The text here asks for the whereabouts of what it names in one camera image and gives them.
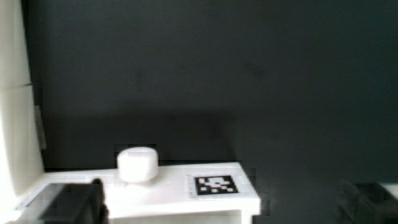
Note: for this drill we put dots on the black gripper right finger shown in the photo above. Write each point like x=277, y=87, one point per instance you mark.
x=366, y=204

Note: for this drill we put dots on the white front drawer box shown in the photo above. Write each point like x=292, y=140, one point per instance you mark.
x=180, y=194

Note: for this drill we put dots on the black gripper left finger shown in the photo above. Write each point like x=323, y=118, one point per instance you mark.
x=77, y=206

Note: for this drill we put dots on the white L-shaped fence rail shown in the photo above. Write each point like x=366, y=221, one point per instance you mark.
x=20, y=158

